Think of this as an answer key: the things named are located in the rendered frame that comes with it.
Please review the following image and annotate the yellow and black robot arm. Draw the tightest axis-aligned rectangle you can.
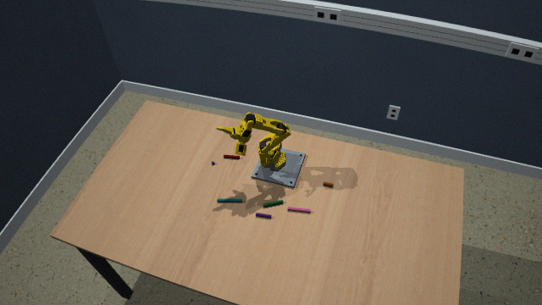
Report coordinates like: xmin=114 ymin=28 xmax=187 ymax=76
xmin=240 ymin=113 xmax=291 ymax=169

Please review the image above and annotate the pink rod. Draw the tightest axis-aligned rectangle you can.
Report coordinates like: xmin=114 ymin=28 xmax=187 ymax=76
xmin=287 ymin=207 xmax=311 ymax=213

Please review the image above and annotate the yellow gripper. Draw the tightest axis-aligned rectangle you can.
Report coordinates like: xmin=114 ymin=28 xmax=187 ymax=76
xmin=216 ymin=126 xmax=252 ymax=156

